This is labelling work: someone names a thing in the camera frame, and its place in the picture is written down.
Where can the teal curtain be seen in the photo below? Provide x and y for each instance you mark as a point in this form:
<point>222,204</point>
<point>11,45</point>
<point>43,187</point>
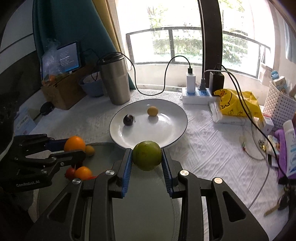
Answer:
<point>90,23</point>

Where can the black charger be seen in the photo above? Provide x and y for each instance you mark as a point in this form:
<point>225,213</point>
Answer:
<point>216,82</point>

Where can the large orange front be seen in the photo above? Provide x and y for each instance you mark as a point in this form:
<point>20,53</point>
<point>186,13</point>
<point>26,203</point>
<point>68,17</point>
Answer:
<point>74,143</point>

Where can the round grey glass tray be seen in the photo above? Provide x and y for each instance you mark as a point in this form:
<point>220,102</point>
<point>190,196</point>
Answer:
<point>145,213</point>

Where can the cardboard box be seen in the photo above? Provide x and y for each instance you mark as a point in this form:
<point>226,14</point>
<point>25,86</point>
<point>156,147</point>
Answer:
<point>67,92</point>

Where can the white ceramic plate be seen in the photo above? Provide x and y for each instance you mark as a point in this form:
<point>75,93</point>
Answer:
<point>165,129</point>

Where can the tablet screen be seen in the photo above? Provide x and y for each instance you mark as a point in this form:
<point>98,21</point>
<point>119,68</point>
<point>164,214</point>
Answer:
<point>74,58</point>

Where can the black round object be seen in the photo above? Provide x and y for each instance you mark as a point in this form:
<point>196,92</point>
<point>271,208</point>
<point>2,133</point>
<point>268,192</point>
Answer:
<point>46,108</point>

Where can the balcony railing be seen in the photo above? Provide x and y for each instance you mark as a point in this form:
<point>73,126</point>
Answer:
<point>158,45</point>

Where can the yellow apricot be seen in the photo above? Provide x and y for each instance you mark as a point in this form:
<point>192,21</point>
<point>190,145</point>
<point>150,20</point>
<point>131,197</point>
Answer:
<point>152,111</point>

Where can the plastic bag with oranges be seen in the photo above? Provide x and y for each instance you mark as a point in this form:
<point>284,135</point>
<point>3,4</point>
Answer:
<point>54,64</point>

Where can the dark plum front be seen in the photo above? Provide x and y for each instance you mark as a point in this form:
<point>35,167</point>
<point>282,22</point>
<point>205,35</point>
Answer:
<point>128,120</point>

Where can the blue bowl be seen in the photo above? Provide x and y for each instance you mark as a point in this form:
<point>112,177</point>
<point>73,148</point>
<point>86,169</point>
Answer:
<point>92,84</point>

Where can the yellow duck bag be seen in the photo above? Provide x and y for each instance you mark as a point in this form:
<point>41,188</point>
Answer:
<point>233,104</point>

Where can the white charger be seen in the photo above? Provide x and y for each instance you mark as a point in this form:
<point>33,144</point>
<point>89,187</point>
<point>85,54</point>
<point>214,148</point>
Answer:
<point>191,83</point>

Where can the red fruit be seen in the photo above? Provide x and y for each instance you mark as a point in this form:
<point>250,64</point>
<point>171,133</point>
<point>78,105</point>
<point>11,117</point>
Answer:
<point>70,173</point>

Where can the green lime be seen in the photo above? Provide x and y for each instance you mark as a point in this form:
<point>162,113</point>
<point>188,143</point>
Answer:
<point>147,155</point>

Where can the white power strip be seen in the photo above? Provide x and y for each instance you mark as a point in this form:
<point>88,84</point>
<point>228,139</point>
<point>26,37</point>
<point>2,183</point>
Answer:
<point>200,97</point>

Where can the stainless steel tumbler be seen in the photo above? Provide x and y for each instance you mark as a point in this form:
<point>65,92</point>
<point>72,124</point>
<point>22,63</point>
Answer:
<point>115,78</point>

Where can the white quilted tablecloth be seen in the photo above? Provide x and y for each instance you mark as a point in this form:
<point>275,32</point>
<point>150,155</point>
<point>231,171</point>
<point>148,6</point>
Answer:
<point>206,149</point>

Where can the small yellow-green fruit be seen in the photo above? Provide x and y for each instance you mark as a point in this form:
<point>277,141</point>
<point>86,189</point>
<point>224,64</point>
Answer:
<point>90,151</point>

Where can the orange fruit back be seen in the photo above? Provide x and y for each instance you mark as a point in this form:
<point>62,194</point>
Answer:
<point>83,173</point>

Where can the white woven basket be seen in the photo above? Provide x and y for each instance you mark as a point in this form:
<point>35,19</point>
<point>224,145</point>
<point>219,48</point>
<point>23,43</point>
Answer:
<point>278,106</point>

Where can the blue tissue box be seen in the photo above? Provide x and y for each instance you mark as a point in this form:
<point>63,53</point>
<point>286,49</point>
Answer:
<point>24,121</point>

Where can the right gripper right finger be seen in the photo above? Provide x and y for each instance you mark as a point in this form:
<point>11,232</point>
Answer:
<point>228,217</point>

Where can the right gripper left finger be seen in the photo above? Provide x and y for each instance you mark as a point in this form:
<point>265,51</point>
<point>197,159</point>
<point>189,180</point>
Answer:
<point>85,207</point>

